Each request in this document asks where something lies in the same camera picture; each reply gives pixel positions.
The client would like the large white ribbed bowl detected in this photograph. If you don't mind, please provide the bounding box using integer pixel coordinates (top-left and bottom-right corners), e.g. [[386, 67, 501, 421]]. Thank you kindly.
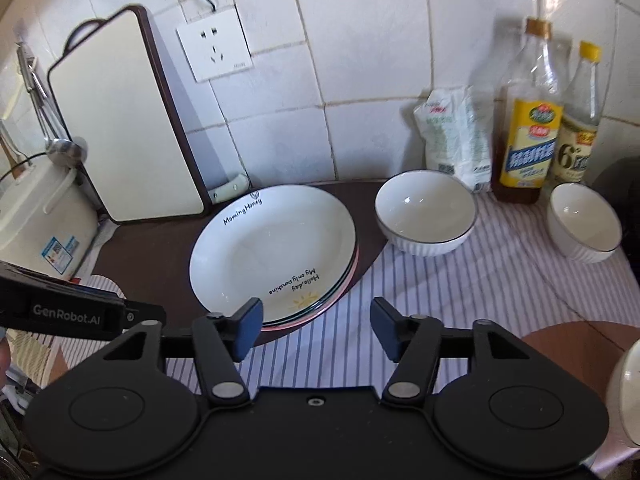
[[374, 170, 478, 258]]

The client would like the white Morning Honey plate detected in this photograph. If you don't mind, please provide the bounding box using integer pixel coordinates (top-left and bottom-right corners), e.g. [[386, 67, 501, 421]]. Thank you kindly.
[[189, 185, 357, 325]]

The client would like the person's left hand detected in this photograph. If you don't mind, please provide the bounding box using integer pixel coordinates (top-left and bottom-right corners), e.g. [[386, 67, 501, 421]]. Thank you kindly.
[[0, 330, 11, 388]]

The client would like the white rice cooker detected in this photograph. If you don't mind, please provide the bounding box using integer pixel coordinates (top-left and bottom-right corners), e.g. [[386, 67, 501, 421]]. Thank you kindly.
[[1, 157, 99, 280]]

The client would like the white ribbed bowl right edge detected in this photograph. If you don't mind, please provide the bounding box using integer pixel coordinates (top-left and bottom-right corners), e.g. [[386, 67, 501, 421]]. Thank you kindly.
[[606, 340, 640, 448]]

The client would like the purple striped cloth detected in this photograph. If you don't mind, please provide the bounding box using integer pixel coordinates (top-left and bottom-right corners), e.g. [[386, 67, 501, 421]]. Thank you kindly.
[[8, 186, 640, 478]]

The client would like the steel ladle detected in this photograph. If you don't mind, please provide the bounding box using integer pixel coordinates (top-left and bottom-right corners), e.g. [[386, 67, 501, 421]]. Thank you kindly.
[[16, 41, 85, 168]]

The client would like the white ribbed bowl by bottles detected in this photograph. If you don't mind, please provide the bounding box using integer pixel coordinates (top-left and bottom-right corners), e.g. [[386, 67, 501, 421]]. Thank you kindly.
[[547, 183, 622, 264]]

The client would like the white cutting board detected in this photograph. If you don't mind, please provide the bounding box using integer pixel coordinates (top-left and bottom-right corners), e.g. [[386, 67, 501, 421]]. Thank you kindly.
[[47, 6, 212, 223]]

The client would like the black wok with lid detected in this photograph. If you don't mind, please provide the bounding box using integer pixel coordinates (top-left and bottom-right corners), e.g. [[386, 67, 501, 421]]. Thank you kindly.
[[591, 157, 640, 259]]

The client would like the yellow label oil bottle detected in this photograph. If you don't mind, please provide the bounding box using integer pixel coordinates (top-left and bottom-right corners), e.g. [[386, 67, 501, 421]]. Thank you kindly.
[[491, 18, 563, 204]]

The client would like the clear vinegar bottle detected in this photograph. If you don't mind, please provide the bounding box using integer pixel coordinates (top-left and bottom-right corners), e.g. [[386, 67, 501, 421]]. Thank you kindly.
[[549, 41, 602, 188]]

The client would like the white plastic seasoning bag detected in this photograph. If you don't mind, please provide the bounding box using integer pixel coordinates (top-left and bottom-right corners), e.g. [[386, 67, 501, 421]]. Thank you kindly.
[[412, 87, 495, 193]]

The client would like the white wall socket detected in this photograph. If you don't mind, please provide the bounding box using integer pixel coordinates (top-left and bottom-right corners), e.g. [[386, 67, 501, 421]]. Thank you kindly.
[[176, 8, 254, 82]]

